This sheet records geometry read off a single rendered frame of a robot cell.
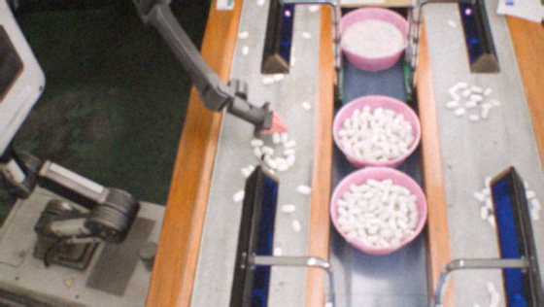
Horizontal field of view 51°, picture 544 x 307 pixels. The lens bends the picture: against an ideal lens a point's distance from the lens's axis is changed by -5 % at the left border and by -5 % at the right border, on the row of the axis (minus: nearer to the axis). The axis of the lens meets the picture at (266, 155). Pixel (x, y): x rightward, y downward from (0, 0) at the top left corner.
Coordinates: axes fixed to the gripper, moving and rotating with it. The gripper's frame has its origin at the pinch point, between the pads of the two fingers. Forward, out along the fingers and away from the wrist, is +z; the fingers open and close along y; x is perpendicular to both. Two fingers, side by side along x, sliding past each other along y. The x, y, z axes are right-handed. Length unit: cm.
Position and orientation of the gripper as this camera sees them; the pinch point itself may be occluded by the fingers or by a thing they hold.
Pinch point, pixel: (285, 130)
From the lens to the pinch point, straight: 186.6
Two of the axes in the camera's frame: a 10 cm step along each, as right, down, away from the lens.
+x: -5.3, 4.7, 7.0
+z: 8.4, 3.9, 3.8
